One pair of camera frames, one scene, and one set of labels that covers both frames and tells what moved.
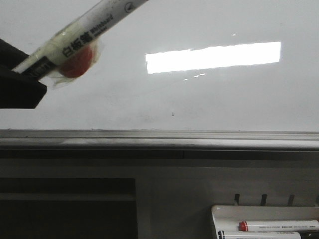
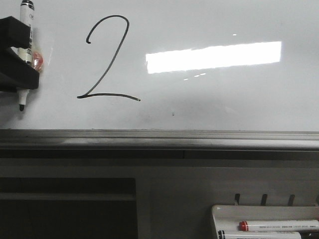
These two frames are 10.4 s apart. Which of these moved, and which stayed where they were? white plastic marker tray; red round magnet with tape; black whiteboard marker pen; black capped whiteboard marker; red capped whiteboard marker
Moved: red round magnet with tape; black whiteboard marker pen
Stayed: red capped whiteboard marker; black capped whiteboard marker; white plastic marker tray
